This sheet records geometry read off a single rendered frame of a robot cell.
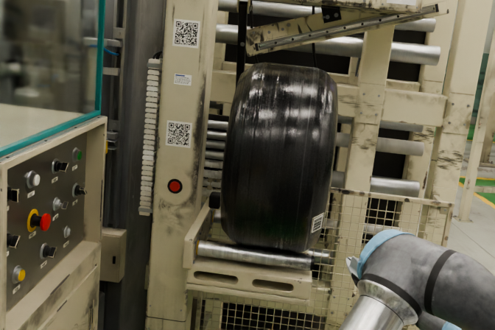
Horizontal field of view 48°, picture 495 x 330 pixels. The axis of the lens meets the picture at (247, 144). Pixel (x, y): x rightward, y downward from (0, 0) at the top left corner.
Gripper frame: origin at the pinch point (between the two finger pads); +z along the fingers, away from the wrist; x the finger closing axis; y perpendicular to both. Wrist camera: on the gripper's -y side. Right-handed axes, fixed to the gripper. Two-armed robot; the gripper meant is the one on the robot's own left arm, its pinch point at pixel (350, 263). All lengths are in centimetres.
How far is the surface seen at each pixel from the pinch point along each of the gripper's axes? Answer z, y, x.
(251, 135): 26.4, 30.7, 8.9
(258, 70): 42, 40, -5
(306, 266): 16.1, -11.0, 2.2
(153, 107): 60, 31, 21
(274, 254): 23.2, -7.8, 8.1
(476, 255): 110, -202, -225
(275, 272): 21.4, -12.7, 9.7
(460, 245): 128, -207, -230
